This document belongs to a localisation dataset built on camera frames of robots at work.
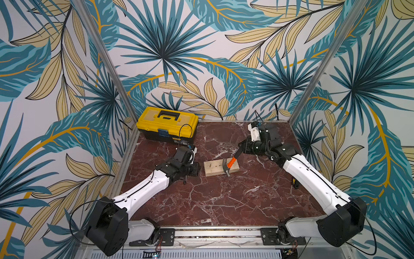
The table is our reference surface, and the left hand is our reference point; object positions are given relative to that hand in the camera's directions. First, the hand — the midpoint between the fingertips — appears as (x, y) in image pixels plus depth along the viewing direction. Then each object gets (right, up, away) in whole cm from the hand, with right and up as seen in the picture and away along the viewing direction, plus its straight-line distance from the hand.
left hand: (197, 169), depth 83 cm
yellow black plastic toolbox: (-18, +23, +12) cm, 32 cm away
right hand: (+21, +13, -5) cm, 25 cm away
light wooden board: (+10, -1, +10) cm, 14 cm away
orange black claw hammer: (+15, 0, +1) cm, 15 cm away
